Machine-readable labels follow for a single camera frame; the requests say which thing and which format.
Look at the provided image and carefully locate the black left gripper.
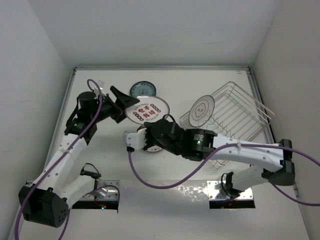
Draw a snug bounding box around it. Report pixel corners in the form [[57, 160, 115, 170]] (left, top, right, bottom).
[[90, 86, 139, 123]]

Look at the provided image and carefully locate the dark green patterned plate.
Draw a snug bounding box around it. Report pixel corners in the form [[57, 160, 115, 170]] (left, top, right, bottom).
[[129, 81, 157, 98]]

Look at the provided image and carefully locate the white plate black rim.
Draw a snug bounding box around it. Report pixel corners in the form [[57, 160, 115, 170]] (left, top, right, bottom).
[[188, 95, 215, 128]]

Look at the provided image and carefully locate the white plate orange sunburst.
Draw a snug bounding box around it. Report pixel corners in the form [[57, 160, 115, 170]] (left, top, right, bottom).
[[142, 145, 163, 154]]

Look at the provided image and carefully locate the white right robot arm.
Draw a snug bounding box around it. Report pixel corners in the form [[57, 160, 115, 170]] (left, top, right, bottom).
[[137, 119, 296, 198]]

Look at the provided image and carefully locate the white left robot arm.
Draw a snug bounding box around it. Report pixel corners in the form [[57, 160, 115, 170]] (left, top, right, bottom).
[[18, 86, 139, 228]]

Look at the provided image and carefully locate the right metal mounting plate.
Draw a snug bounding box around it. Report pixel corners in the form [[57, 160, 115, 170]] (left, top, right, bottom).
[[206, 179, 255, 200]]

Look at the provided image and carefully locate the metal mounting plate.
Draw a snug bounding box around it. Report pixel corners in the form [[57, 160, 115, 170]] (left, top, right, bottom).
[[79, 179, 121, 201], [206, 179, 255, 200]]

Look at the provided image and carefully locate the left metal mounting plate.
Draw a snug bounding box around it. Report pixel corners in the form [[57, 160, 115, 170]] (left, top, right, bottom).
[[79, 179, 121, 201]]

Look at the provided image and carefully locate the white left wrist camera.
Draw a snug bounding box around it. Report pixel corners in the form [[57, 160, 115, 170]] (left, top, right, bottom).
[[97, 80, 105, 91]]

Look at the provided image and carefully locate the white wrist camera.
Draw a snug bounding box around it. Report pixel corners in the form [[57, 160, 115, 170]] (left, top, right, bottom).
[[97, 80, 105, 91], [123, 128, 147, 150]]

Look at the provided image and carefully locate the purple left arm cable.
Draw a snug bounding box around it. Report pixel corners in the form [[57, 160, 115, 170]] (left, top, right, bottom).
[[13, 79, 120, 240]]

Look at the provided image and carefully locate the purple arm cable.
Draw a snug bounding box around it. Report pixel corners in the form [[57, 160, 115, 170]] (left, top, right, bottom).
[[127, 144, 320, 206], [13, 79, 120, 240]]

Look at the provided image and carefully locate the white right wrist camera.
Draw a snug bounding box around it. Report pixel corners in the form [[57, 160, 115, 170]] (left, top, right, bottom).
[[123, 128, 147, 150]]

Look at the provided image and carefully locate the clear wire dish rack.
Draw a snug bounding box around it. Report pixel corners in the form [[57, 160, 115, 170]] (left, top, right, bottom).
[[179, 80, 276, 171]]

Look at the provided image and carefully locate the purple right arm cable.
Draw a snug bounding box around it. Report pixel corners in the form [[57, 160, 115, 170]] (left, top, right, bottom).
[[127, 144, 320, 206]]

